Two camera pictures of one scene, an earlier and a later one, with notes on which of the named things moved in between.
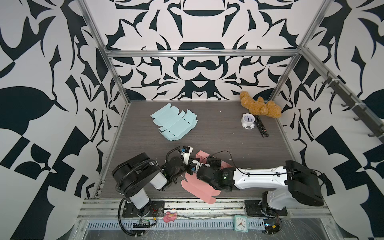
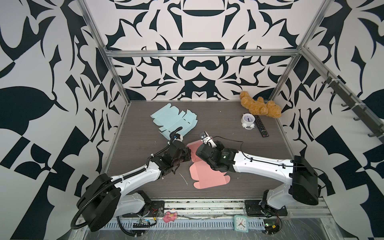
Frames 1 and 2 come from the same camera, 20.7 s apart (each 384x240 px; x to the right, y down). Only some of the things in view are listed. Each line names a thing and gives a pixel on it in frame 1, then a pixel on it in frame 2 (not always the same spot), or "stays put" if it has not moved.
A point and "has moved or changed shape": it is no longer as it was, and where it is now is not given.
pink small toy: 170,216 stays put
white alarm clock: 247,120 stays put
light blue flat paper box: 176,124 stays put
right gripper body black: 212,164 to 218,148
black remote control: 260,127 stays put
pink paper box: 195,187 has moved or changed shape
